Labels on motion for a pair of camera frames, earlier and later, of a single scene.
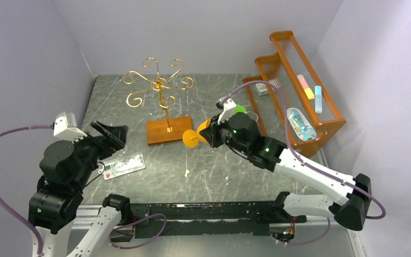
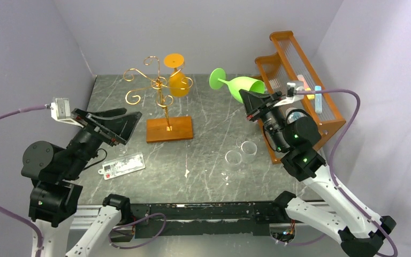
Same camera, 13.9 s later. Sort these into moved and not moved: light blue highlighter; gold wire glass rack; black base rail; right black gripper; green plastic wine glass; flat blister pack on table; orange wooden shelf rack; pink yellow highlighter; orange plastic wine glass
Moved: orange plastic wine glass; right black gripper; green plastic wine glass
Not moved: flat blister pack on table; light blue highlighter; gold wire glass rack; pink yellow highlighter; black base rail; orange wooden shelf rack
